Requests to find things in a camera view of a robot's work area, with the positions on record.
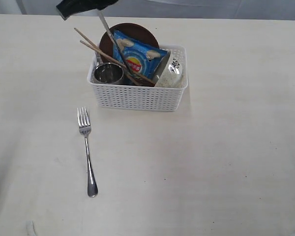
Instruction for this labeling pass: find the blue chips bag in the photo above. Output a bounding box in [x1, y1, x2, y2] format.
[114, 30, 168, 83]

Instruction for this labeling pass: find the stainless steel fork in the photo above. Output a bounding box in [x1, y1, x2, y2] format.
[77, 107, 98, 197]

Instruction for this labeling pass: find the wooden chopstick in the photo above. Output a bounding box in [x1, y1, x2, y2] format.
[74, 27, 141, 86]
[80, 40, 155, 86]

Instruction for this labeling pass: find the brown round plate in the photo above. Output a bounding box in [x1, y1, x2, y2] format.
[99, 23, 159, 57]

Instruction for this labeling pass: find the white perforated plastic basket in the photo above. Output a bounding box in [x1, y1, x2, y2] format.
[87, 45, 188, 112]

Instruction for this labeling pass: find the white ceramic patterned bowl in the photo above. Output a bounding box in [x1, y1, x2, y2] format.
[152, 51, 183, 88]

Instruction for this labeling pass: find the stainless steel knife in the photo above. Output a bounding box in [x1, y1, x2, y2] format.
[97, 10, 133, 75]

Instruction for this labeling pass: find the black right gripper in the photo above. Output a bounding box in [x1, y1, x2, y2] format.
[56, 0, 118, 20]

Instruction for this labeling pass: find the stainless steel cup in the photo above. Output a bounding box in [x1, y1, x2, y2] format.
[93, 62, 124, 85]

